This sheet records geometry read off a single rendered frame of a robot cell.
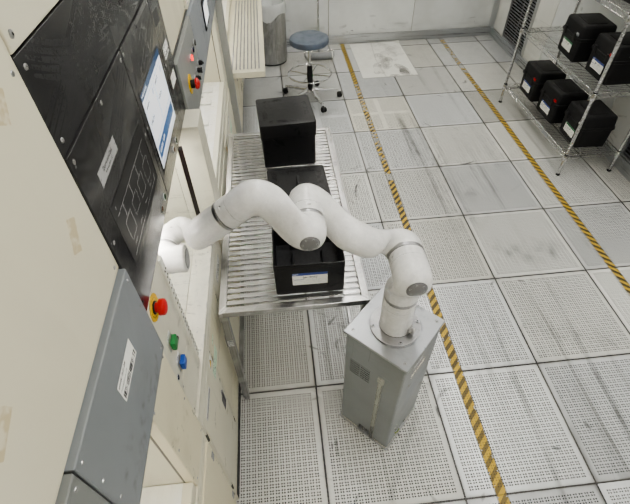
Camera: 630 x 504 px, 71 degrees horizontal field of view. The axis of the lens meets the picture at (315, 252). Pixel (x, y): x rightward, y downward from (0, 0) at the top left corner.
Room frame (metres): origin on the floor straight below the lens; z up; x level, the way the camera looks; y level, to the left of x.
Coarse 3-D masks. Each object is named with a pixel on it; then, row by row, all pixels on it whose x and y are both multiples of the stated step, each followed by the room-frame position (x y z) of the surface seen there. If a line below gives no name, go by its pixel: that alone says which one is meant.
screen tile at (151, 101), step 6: (150, 90) 1.08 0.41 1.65; (150, 96) 1.07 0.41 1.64; (156, 96) 1.12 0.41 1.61; (150, 102) 1.05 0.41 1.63; (156, 102) 1.11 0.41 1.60; (150, 108) 1.04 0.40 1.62; (156, 108) 1.09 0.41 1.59; (150, 114) 1.02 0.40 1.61; (150, 120) 1.01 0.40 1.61; (156, 120) 1.06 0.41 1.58; (162, 120) 1.11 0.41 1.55; (156, 126) 1.04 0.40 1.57; (156, 132) 1.03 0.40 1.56; (156, 138) 1.01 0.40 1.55
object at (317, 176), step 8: (288, 168) 1.82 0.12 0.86; (296, 168) 1.82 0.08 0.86; (304, 168) 1.82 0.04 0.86; (312, 168) 1.82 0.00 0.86; (320, 168) 1.81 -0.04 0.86; (272, 176) 1.76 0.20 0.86; (280, 176) 1.76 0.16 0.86; (288, 176) 1.75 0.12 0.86; (296, 176) 1.71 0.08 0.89; (304, 176) 1.75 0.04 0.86; (312, 176) 1.75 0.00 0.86; (320, 176) 1.75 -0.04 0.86; (280, 184) 1.69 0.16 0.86; (288, 184) 1.69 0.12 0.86; (296, 184) 1.69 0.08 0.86; (320, 184) 1.69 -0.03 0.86; (328, 184) 1.69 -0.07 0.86; (288, 192) 1.63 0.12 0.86; (328, 192) 1.62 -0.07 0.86
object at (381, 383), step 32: (352, 320) 0.98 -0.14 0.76; (352, 352) 0.91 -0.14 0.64; (384, 352) 0.83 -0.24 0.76; (416, 352) 0.83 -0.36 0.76; (352, 384) 0.90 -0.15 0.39; (384, 384) 0.81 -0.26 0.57; (416, 384) 0.89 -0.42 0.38; (352, 416) 0.89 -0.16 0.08; (384, 416) 0.79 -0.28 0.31; (384, 448) 0.76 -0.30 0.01
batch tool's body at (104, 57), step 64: (64, 0) 0.78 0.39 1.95; (128, 0) 1.14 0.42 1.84; (64, 64) 0.69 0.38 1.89; (128, 64) 0.98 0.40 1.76; (64, 128) 0.60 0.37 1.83; (128, 128) 0.85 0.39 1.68; (192, 128) 1.32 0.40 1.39; (192, 192) 1.32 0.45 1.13; (128, 256) 0.60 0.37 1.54; (192, 256) 1.24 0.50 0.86; (192, 320) 0.92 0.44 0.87; (192, 384) 0.63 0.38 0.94
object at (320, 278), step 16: (272, 240) 1.25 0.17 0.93; (288, 256) 1.31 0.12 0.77; (304, 256) 1.31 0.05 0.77; (320, 256) 1.30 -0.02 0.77; (336, 256) 1.30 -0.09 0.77; (288, 272) 1.11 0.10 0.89; (304, 272) 1.11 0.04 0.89; (320, 272) 1.12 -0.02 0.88; (336, 272) 1.12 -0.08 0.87; (288, 288) 1.11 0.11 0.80; (304, 288) 1.11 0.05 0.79; (320, 288) 1.12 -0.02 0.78; (336, 288) 1.12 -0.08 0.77
